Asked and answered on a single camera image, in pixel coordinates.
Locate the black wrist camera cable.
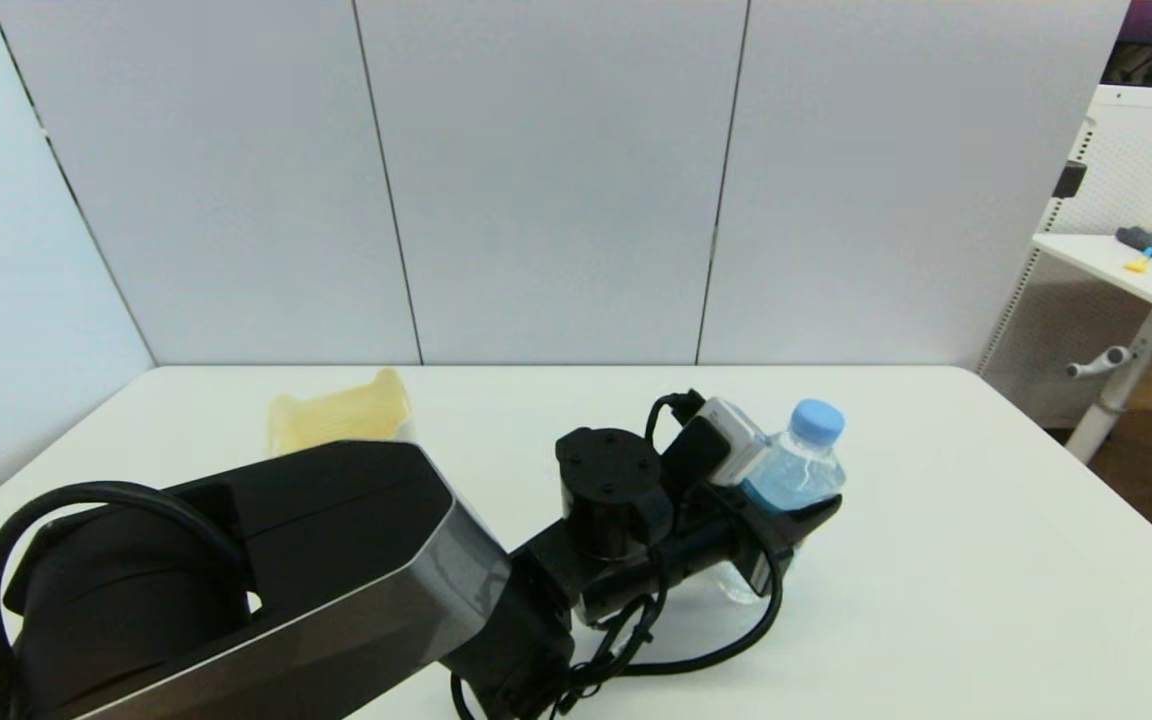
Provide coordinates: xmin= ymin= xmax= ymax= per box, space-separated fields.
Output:
xmin=451 ymin=392 xmax=785 ymax=720

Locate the grey desk crank handle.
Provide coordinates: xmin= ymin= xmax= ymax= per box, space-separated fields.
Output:
xmin=1066 ymin=346 xmax=1134 ymax=380

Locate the cream plastic storage bin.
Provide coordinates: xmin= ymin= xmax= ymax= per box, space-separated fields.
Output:
xmin=268 ymin=368 xmax=415 ymax=456

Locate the clear blue-labelled soda water bottle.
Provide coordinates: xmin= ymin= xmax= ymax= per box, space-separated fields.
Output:
xmin=714 ymin=398 xmax=847 ymax=606

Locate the white pegboard panel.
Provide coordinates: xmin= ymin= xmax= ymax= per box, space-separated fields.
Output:
xmin=976 ymin=85 xmax=1152 ymax=431

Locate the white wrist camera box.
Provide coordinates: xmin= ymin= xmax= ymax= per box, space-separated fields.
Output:
xmin=701 ymin=397 xmax=769 ymax=488

